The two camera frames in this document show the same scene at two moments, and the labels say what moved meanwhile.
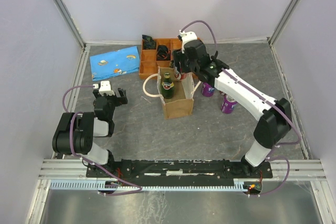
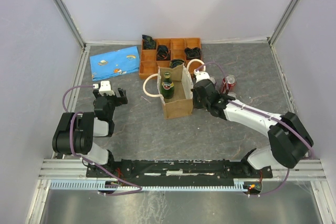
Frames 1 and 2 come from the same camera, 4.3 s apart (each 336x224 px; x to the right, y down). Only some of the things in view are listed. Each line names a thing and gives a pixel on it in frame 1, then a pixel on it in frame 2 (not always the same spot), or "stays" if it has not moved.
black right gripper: [178, 56] to [196, 105]
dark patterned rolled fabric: [149, 43] stays
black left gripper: [119, 100] stays
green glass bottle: [167, 87] stays
